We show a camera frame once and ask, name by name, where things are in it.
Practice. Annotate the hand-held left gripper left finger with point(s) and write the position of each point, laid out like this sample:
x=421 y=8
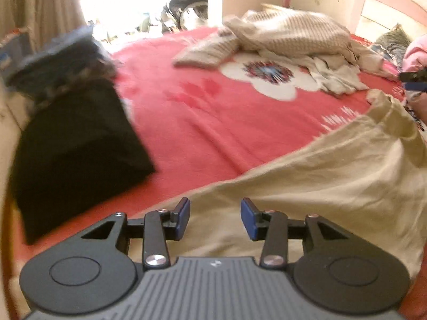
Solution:
x=181 y=216

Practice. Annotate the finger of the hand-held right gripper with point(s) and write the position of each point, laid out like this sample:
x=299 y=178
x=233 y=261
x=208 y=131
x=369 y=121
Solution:
x=413 y=76
x=417 y=86

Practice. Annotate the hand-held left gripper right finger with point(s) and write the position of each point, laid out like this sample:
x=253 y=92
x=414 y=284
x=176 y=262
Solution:
x=248 y=220

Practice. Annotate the khaki pants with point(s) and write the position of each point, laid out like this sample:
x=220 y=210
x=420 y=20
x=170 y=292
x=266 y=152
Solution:
x=317 y=173

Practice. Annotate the stack of folded clothes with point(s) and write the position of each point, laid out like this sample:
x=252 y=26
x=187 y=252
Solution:
x=66 y=56

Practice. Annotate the pink cloth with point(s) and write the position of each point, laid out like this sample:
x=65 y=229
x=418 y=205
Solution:
x=417 y=53

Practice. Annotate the grey patterned pillow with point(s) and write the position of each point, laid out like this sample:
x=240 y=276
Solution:
x=397 y=43

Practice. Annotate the cream garment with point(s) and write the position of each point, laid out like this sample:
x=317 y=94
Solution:
x=370 y=60

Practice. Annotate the pink headboard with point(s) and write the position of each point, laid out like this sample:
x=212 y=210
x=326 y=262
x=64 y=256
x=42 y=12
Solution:
x=393 y=10

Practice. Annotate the light grey garment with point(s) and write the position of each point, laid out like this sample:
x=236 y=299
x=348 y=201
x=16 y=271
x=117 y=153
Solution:
x=337 y=76

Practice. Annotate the red floral blanket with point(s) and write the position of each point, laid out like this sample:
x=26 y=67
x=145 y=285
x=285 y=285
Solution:
x=200 y=113

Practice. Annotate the black folded garment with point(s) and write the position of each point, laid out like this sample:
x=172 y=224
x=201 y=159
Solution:
x=76 y=153

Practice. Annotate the checkered knit sweater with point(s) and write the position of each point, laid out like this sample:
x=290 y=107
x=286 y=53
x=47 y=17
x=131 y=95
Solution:
x=293 y=33

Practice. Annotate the white nightstand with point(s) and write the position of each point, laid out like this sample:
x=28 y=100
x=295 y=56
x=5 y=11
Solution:
x=272 y=7

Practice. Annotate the black wheelchair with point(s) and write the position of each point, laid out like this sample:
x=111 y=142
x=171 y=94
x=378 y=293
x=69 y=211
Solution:
x=190 y=6

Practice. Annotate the beige curtain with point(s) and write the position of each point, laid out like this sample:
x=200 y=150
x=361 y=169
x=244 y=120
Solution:
x=43 y=3

